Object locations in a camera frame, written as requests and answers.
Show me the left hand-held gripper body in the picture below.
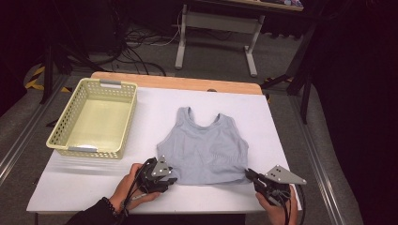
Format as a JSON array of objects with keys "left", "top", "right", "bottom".
[{"left": 137, "top": 155, "right": 173, "bottom": 194}]

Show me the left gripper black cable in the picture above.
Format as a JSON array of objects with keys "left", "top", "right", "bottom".
[{"left": 116, "top": 160, "right": 153, "bottom": 225}]

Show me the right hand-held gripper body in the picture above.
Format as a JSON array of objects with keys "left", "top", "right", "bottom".
[{"left": 254, "top": 164, "right": 308, "bottom": 207}]

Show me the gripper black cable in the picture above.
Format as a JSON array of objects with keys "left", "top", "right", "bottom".
[
  {"left": 280, "top": 184, "right": 308, "bottom": 225},
  {"left": 116, "top": 160, "right": 153, "bottom": 225}
]

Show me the light grey tank top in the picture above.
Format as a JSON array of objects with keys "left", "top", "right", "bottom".
[{"left": 156, "top": 106, "right": 251, "bottom": 186}]

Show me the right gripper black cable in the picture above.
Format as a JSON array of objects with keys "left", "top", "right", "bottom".
[{"left": 280, "top": 184, "right": 308, "bottom": 225}]

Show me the black metal stand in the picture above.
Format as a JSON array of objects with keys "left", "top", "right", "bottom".
[
  {"left": 261, "top": 18, "right": 317, "bottom": 126},
  {"left": 38, "top": 0, "right": 107, "bottom": 106}
]

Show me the pale yellow perforated plastic basket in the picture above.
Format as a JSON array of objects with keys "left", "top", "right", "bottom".
[{"left": 45, "top": 78, "right": 139, "bottom": 159}]

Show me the aluminium floor rail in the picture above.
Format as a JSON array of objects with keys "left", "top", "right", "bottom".
[
  {"left": 289, "top": 95, "right": 345, "bottom": 225},
  {"left": 0, "top": 74, "right": 69, "bottom": 186}
]

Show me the person's right hand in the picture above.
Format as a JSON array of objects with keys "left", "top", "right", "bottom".
[{"left": 255, "top": 186, "right": 299, "bottom": 225}]

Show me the white table mat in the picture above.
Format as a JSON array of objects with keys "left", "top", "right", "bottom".
[{"left": 26, "top": 86, "right": 303, "bottom": 215}]

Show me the yellow black floor tape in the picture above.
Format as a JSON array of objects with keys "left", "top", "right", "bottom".
[{"left": 24, "top": 65, "right": 73, "bottom": 94}]

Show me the person's left hand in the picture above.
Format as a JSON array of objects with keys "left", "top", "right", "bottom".
[{"left": 109, "top": 162, "right": 162, "bottom": 212}]

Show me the white framed desk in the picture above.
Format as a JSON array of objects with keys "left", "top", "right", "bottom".
[{"left": 174, "top": 0, "right": 304, "bottom": 78}]

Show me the black bead bracelet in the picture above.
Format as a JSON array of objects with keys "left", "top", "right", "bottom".
[{"left": 102, "top": 196, "right": 118, "bottom": 218}]

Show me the tangle of black floor cables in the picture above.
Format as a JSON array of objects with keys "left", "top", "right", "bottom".
[{"left": 106, "top": 8, "right": 186, "bottom": 78}]

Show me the white floor cable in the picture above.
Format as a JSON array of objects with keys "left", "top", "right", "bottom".
[{"left": 149, "top": 8, "right": 185, "bottom": 48}]

